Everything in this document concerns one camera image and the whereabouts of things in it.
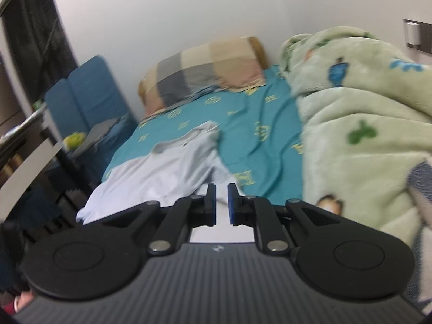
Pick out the mustard yellow cushion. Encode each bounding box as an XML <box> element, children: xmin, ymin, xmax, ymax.
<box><xmin>249</xmin><ymin>36</ymin><xmax>270</xmax><ymax>70</ymax></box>

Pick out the dark window with black frame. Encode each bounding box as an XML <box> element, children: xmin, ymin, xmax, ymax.
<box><xmin>0</xmin><ymin>0</ymin><xmax>80</xmax><ymax>109</ymax></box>

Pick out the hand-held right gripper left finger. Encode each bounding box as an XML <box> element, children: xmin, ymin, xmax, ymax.
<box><xmin>100</xmin><ymin>183</ymin><xmax>217</xmax><ymax>255</ymax></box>

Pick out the white t-shirt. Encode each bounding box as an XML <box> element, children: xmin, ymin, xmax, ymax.
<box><xmin>77</xmin><ymin>120</ymin><xmax>256</xmax><ymax>244</ymax></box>

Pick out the teal bed sheet, yellow print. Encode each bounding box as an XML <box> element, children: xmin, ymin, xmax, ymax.
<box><xmin>101</xmin><ymin>65</ymin><xmax>306</xmax><ymax>207</ymax></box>

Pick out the blue covered chair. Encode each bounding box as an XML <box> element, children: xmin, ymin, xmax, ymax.
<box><xmin>44</xmin><ymin>77</ymin><xmax>73</xmax><ymax>142</ymax></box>
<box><xmin>67</xmin><ymin>56</ymin><xmax>140</xmax><ymax>176</ymax></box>

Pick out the blue grey knit cloth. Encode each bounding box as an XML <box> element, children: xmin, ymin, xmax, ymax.
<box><xmin>403</xmin><ymin>161</ymin><xmax>432</xmax><ymax>311</ymax></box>

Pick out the green printed fleece blanket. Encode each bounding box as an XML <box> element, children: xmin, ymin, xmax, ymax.
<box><xmin>279</xmin><ymin>25</ymin><xmax>432</xmax><ymax>314</ymax></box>

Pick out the wall switch panel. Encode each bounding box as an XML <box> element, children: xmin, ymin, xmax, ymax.
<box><xmin>403</xmin><ymin>18</ymin><xmax>432</xmax><ymax>55</ymax></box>

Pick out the plaid pillow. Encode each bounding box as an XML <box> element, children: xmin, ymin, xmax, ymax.
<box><xmin>138</xmin><ymin>36</ymin><xmax>269</xmax><ymax>117</ymax></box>

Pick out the green plush toy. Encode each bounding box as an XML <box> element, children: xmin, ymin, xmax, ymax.
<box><xmin>63</xmin><ymin>131</ymin><xmax>87</xmax><ymax>150</ymax></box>

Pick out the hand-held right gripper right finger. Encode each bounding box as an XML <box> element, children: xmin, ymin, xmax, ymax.
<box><xmin>228</xmin><ymin>183</ymin><xmax>342</xmax><ymax>255</ymax></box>

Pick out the dining table with black legs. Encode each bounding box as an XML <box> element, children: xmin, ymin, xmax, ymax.
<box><xmin>0</xmin><ymin>103</ymin><xmax>65</xmax><ymax>224</ymax></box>

